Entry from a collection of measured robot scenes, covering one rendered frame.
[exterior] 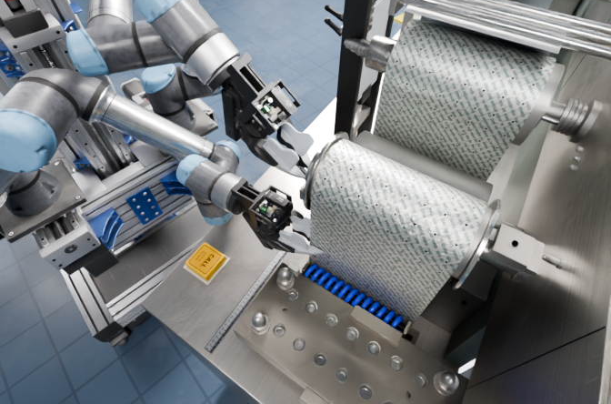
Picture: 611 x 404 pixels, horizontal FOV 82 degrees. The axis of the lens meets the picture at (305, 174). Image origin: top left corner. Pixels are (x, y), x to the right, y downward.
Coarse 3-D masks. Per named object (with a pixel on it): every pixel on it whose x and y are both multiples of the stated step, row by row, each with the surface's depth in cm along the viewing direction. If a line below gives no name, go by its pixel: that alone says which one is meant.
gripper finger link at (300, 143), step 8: (280, 128) 60; (288, 128) 58; (280, 136) 59; (288, 136) 60; (296, 136) 59; (304, 136) 58; (312, 136) 57; (288, 144) 60; (296, 144) 60; (304, 144) 59; (312, 144) 58; (296, 152) 60; (304, 152) 60; (304, 160) 60
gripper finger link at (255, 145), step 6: (246, 138) 56; (252, 138) 56; (258, 138) 57; (246, 144) 57; (252, 144) 56; (258, 144) 56; (252, 150) 57; (258, 150) 56; (264, 150) 57; (258, 156) 57; (264, 156) 57; (270, 156) 57; (270, 162) 58; (276, 162) 57
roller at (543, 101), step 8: (552, 72) 53; (560, 72) 53; (552, 80) 52; (544, 88) 52; (552, 88) 52; (544, 96) 52; (536, 104) 53; (544, 104) 52; (536, 112) 53; (528, 120) 54; (536, 120) 53; (528, 128) 55; (520, 136) 56; (520, 144) 58
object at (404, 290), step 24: (312, 216) 61; (312, 240) 67; (336, 240) 62; (360, 240) 57; (336, 264) 68; (360, 264) 63; (384, 264) 58; (360, 288) 70; (384, 288) 64; (408, 288) 59; (432, 288) 55; (408, 312) 65
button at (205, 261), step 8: (200, 248) 87; (208, 248) 87; (192, 256) 86; (200, 256) 86; (208, 256) 86; (216, 256) 86; (224, 256) 86; (192, 264) 85; (200, 264) 85; (208, 264) 85; (216, 264) 85; (200, 272) 83; (208, 272) 83
